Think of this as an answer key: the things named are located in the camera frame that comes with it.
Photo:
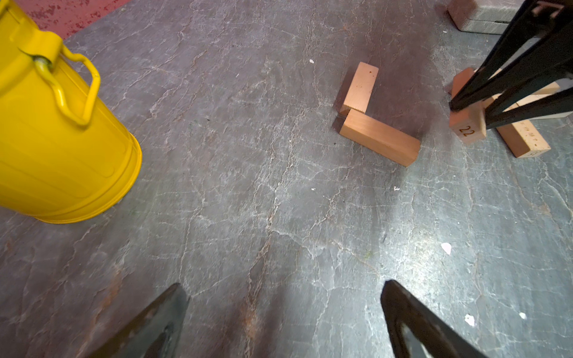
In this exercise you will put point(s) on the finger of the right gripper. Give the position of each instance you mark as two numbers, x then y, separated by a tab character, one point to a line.
497	116
534	51

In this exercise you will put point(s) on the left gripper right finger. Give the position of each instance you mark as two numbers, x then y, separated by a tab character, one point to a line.
415	331

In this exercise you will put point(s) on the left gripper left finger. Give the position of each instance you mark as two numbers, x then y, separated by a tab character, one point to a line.
154	332

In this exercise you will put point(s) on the wooden block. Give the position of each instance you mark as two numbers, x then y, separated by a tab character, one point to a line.
381	138
523	139
538	96
360	89
468	124

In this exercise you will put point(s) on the grey stone block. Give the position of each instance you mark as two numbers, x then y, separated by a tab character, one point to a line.
483	16

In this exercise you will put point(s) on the yellow metal bucket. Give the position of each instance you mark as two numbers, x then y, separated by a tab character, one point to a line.
65	157

